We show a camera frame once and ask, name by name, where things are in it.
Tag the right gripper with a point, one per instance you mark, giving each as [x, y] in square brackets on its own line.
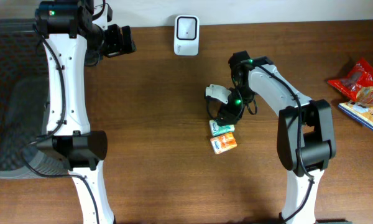
[230, 112]

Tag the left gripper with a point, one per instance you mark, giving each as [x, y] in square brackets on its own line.
[118, 46]

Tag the teal tissue pack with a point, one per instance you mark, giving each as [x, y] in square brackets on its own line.
[217, 130]

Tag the orange tissue pack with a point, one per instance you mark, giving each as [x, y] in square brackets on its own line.
[223, 143]

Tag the yellow snack bag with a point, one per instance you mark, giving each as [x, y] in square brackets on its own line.
[362, 113]

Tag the red candy bag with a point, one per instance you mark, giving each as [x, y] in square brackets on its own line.
[357, 85]

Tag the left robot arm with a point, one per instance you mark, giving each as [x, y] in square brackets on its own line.
[75, 35]

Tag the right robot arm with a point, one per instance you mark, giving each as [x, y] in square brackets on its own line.
[305, 133]

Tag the grey plastic mesh basket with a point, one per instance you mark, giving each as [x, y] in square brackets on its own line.
[24, 95]

